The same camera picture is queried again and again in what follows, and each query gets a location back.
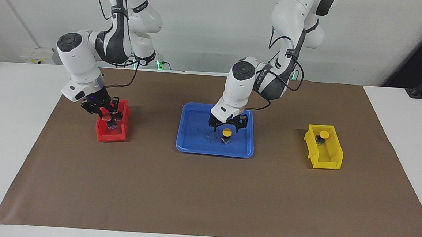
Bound red push button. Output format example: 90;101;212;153
101;114;119;131

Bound yellow push button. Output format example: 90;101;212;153
221;128;233;145
315;130;330;146

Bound blue plastic tray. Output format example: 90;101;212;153
175;102;257;159

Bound red plastic bin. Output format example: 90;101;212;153
95;98;132;144

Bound brown paper mat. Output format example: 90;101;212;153
0;62;422;237

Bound yellow plastic bin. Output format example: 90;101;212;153
302;124;346;170

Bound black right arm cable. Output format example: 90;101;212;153
92;0;145;90

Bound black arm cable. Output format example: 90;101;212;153
92;0;145;90
248;24;308;114

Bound black base cable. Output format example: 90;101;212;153
152;53;172;72

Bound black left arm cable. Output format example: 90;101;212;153
248;24;308;114

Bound white wall socket box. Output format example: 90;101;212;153
20;46;57;65

